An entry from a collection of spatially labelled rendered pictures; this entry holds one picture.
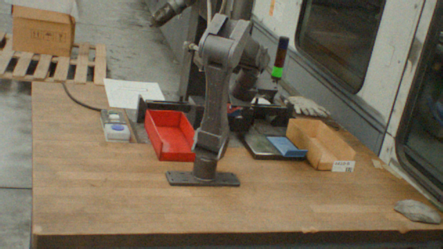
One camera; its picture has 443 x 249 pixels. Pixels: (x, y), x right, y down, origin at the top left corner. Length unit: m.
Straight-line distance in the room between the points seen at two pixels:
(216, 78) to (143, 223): 0.39
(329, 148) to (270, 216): 0.55
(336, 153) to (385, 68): 0.45
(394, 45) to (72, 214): 1.33
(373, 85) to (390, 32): 0.21
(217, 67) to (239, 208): 0.36
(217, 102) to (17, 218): 1.79
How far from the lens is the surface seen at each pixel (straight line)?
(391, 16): 2.26
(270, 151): 1.82
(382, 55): 2.27
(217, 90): 1.45
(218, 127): 1.50
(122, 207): 1.42
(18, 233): 2.96
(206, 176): 1.56
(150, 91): 2.22
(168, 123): 1.89
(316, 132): 2.05
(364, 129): 2.28
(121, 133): 1.74
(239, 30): 1.42
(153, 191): 1.50
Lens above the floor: 1.61
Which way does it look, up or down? 21 degrees down
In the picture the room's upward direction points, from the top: 11 degrees clockwise
